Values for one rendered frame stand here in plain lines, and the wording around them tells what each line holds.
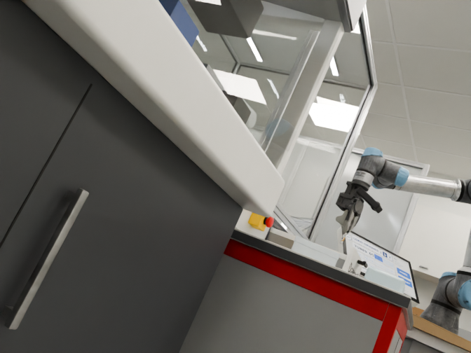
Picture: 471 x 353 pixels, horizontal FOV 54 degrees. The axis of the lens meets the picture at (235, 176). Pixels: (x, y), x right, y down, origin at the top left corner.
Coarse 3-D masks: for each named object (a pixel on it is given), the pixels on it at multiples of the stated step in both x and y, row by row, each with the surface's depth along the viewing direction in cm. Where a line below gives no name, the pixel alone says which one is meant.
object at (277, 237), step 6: (270, 234) 183; (276, 234) 183; (282, 234) 182; (288, 234) 181; (270, 240) 182; (276, 240) 182; (282, 240) 181; (288, 240) 180; (282, 246) 180; (288, 246) 179; (336, 252) 172; (342, 258) 170; (336, 264) 170; (342, 264) 169
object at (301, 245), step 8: (296, 240) 125; (304, 240) 125; (296, 248) 125; (304, 248) 125; (312, 248) 124; (320, 248) 124; (312, 256) 124; (320, 256) 123; (328, 256) 123; (336, 256) 123; (328, 264) 123
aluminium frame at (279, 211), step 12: (372, 60) 242; (372, 72) 248; (372, 84) 259; (372, 96) 262; (360, 120) 255; (348, 144) 251; (348, 156) 255; (336, 180) 247; (276, 204) 181; (324, 204) 243; (288, 216) 197; (324, 216) 246; (312, 240) 240
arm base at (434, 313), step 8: (432, 304) 185; (440, 304) 182; (424, 312) 185; (432, 312) 183; (440, 312) 181; (448, 312) 180; (456, 312) 181; (432, 320) 180; (440, 320) 179; (448, 320) 179; (456, 320) 180; (448, 328) 177; (456, 328) 180
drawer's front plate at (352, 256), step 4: (352, 248) 169; (348, 252) 168; (352, 252) 168; (356, 252) 173; (348, 256) 168; (352, 256) 168; (356, 256) 175; (348, 260) 167; (352, 260) 170; (356, 260) 177; (360, 260) 185; (344, 264) 167; (348, 264) 167; (352, 264) 172; (356, 264) 179; (344, 268) 167; (348, 268) 169; (356, 268) 182; (360, 268) 190; (352, 272) 177; (356, 272) 185
